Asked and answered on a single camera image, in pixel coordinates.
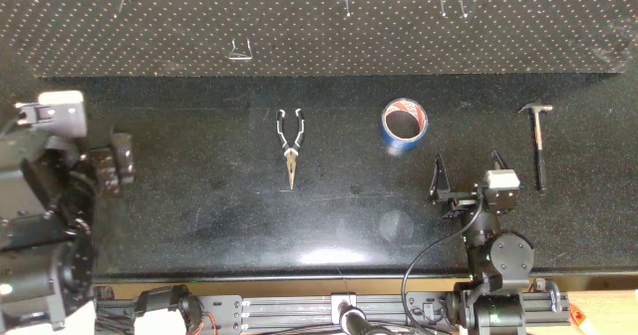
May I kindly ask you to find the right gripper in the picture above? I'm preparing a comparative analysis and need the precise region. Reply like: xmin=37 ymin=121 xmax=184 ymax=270
xmin=427 ymin=150 xmax=510 ymax=220

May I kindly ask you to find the black pegboard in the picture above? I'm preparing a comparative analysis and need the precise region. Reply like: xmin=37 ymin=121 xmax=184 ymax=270
xmin=0 ymin=0 xmax=638 ymax=79

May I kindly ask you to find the hammer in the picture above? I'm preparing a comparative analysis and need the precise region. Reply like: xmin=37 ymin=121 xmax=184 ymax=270
xmin=516 ymin=102 xmax=554 ymax=192

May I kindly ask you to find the roll of blue tape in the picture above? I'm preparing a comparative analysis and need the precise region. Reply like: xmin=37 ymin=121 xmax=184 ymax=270
xmin=380 ymin=97 xmax=430 ymax=152

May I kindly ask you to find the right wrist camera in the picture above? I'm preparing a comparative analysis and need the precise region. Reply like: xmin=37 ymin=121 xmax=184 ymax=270
xmin=478 ymin=168 xmax=522 ymax=214

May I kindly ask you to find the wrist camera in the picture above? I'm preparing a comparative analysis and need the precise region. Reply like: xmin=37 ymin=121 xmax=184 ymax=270
xmin=37 ymin=90 xmax=89 ymax=139
xmin=478 ymin=168 xmax=522 ymax=214

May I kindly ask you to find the black cable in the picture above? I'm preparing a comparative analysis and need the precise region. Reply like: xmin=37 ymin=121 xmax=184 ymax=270
xmin=400 ymin=197 xmax=485 ymax=334

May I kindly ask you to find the mounting rail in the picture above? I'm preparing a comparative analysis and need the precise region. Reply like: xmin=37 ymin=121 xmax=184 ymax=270
xmin=94 ymin=277 xmax=572 ymax=335

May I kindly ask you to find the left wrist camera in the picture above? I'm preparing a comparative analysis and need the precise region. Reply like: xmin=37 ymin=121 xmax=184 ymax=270
xmin=37 ymin=90 xmax=89 ymax=139

